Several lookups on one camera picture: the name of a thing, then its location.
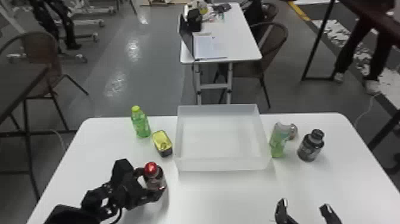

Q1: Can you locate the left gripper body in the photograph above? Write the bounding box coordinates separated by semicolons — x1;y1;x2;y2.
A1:
118;179;149;211

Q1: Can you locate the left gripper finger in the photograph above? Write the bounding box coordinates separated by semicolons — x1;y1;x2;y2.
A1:
133;167;148;182
142;186;167;203

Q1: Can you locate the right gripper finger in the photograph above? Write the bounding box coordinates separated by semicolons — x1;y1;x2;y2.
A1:
318;203;343;224
274;197;299;224

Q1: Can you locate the red capped dark bottle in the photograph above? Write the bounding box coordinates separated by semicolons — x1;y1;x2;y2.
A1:
143;161;167;192

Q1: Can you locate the yellow can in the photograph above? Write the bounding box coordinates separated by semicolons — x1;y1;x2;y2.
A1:
151;129;174;158

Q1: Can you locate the black bottle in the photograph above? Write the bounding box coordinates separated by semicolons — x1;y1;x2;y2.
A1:
296;128;326;163

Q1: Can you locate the pale green bottle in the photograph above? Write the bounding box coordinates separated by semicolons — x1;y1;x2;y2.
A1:
268;122;299;159

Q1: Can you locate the clear box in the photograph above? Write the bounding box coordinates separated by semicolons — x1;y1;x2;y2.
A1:
173;104;272;172

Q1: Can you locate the white paper pad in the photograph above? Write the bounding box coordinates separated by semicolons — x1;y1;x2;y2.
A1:
192;32;229;61

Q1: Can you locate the white side table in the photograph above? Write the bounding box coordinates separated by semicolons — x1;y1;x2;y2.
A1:
179;2;263;106

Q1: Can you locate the person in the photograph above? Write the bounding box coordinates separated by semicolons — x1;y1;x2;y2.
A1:
332;0;400;96

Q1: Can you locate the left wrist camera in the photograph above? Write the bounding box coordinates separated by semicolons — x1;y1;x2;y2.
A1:
110;158;136;189

